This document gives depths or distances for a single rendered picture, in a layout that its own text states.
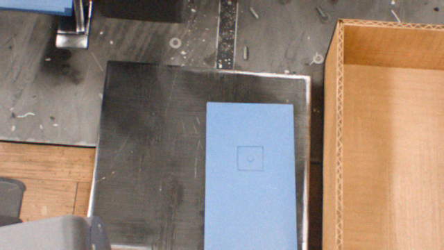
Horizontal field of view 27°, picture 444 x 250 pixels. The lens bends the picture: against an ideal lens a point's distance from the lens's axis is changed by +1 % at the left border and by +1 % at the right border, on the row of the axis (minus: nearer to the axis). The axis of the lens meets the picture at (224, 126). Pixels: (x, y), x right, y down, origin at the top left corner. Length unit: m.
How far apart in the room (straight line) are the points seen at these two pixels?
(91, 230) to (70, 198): 0.33
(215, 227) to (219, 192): 0.03
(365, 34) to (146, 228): 0.23
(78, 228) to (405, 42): 0.42
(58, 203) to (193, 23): 0.20
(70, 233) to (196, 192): 0.33
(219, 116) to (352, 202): 0.13
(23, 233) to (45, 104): 0.38
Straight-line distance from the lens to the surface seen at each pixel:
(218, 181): 0.70
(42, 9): 0.67
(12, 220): 0.50
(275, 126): 0.72
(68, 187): 0.73
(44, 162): 0.74
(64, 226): 0.38
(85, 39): 0.69
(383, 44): 0.75
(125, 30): 0.78
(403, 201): 0.74
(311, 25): 0.80
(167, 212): 0.70
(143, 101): 0.73
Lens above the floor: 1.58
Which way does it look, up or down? 66 degrees down
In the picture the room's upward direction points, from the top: 7 degrees clockwise
